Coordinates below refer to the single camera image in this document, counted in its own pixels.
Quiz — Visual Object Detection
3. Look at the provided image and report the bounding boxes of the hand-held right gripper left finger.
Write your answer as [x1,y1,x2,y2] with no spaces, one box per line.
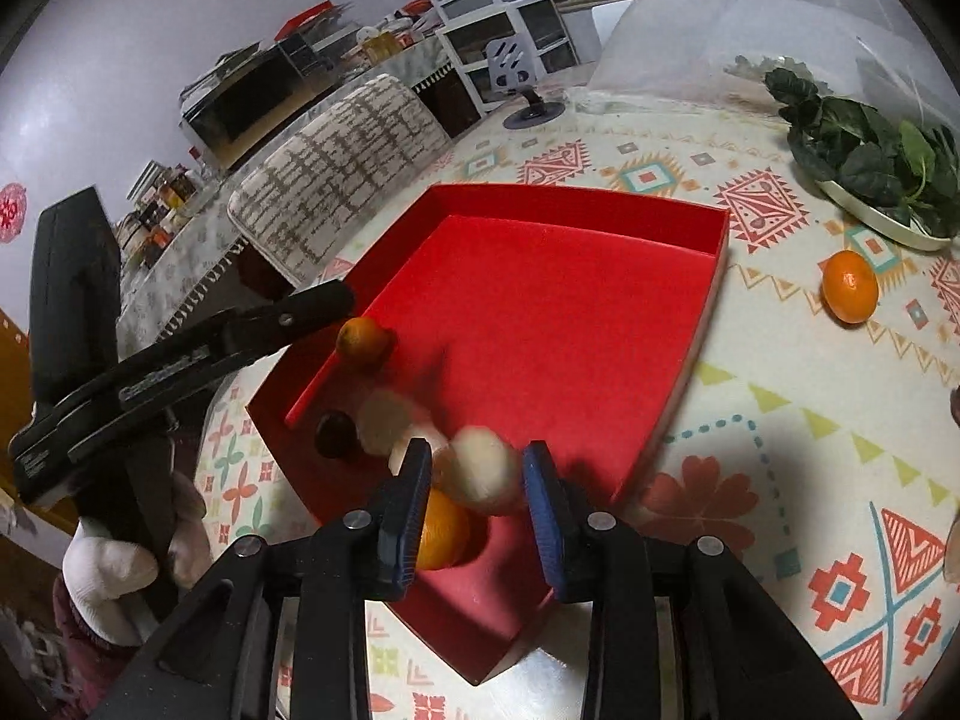
[90,437,434,720]

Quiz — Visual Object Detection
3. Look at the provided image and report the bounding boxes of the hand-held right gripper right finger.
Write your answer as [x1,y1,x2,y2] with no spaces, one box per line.
[523,441,863,720]

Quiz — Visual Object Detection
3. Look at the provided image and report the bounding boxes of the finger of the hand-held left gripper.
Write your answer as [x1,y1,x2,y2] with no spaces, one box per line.
[81,279,357,455]

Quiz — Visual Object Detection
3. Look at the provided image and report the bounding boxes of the orange mandarin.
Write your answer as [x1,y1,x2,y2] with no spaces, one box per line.
[821,249,880,326]
[335,317,392,367]
[414,487,473,572]

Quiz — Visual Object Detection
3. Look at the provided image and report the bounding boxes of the peeled banana piece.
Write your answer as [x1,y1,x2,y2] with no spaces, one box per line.
[435,426,526,517]
[388,424,451,477]
[356,386,432,458]

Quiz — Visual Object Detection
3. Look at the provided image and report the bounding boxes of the small dark date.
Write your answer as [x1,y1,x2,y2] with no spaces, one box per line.
[313,409,359,460]

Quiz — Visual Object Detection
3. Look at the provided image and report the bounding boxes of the red cardboard box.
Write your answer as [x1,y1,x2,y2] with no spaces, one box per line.
[246,181,732,686]

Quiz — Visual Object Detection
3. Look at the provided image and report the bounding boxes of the person's left hand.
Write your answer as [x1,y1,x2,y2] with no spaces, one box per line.
[62,465,212,647]

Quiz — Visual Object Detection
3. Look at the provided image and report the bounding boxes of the sideboard with floral cloth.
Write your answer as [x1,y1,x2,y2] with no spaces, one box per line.
[116,34,485,335]

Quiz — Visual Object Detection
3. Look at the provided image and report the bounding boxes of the round red paper-cut decoration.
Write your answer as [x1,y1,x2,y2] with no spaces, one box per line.
[0,181,29,245]

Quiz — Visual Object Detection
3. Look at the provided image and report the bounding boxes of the cluster of jars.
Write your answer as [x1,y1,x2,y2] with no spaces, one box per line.
[116,160,207,260]

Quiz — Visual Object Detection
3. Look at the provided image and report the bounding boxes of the patterned chair cover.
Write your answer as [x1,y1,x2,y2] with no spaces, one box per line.
[227,73,452,287]

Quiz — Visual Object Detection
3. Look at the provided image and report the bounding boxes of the black microwave oven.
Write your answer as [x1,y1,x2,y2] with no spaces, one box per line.
[180,37,320,170]

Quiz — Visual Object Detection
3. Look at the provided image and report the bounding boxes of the patterned tablecloth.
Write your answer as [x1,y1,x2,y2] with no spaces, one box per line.
[193,82,960,720]

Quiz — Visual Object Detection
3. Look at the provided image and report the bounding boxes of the flat red gift box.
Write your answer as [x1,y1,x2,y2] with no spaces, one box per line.
[273,3,335,41]

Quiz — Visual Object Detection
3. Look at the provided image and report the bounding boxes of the grey phone stand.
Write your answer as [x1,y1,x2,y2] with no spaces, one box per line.
[484,36,567,130]

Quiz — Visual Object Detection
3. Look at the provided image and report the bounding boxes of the white clear-front drawer unit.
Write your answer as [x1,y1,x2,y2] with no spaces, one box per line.
[437,0,580,115]

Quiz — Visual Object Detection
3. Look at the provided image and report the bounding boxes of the white oval plate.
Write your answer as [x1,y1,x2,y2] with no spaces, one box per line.
[814,176,953,253]

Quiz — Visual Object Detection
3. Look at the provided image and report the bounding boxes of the dark leafy greens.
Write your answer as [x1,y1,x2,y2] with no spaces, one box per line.
[763,66,960,239]

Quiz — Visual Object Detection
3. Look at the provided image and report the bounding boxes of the clear food cover dome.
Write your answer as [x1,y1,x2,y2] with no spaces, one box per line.
[589,0,960,137]

